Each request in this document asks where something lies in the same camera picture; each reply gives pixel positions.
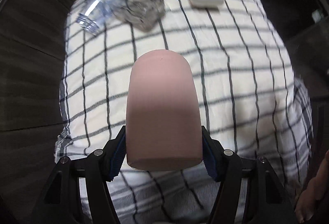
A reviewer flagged pink plastic cup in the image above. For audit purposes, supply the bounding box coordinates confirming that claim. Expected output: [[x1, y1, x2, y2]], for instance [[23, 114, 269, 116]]
[[126, 50, 202, 171]]

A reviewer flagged person bare hand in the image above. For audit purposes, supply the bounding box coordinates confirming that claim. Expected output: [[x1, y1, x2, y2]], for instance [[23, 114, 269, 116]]
[[295, 151, 328, 223]]

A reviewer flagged clear square glass jar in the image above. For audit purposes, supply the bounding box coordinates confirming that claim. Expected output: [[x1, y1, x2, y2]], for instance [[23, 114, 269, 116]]
[[75, 0, 165, 35]]

